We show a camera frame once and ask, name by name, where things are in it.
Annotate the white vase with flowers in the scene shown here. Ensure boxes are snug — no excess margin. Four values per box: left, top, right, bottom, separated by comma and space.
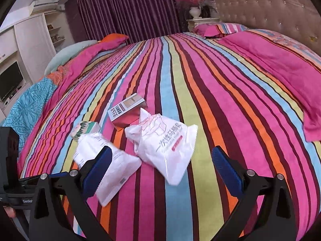
175, 0, 217, 20

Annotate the white wardrobe shelf unit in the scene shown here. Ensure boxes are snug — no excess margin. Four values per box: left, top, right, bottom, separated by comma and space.
1, 11, 73, 120

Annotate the orange pillow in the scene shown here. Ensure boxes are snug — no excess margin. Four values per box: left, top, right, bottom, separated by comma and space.
98, 33, 129, 45

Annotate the pink striped pillow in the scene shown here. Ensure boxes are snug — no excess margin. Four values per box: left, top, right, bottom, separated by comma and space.
193, 23, 248, 38

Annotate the green patterned small box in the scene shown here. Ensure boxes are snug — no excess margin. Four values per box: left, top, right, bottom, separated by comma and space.
70, 121, 101, 141

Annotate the pink quilt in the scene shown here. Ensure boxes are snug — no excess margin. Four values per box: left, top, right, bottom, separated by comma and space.
219, 29, 320, 142

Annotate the purple curtain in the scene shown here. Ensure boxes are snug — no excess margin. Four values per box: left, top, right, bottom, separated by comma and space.
65, 0, 189, 43

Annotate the red white cardboard box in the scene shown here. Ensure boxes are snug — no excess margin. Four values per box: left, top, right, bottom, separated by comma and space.
108, 93, 147, 128

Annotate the striped colourful bed sheet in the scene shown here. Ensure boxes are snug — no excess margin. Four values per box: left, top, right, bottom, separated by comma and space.
18, 33, 320, 240

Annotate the beige tufted headboard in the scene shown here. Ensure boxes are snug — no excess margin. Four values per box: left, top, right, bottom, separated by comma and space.
215, 0, 320, 54

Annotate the white paper packet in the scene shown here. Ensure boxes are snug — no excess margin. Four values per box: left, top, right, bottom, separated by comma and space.
73, 133, 142, 207

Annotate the black television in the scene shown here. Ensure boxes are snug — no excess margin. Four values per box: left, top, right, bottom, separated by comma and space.
0, 62, 23, 100

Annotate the white bedside table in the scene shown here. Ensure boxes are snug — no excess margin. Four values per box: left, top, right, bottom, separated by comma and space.
187, 18, 220, 32

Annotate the light green pillow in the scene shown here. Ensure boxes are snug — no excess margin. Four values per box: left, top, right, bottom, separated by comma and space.
44, 40, 98, 76

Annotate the person's left hand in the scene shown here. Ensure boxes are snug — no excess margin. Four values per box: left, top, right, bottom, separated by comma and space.
4, 207, 16, 219

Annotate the white printed plastic bag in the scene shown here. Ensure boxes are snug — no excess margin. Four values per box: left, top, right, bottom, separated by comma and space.
125, 108, 198, 186

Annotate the turquoise patterned blanket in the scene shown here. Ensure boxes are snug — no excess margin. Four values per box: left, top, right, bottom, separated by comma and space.
1, 77, 58, 153

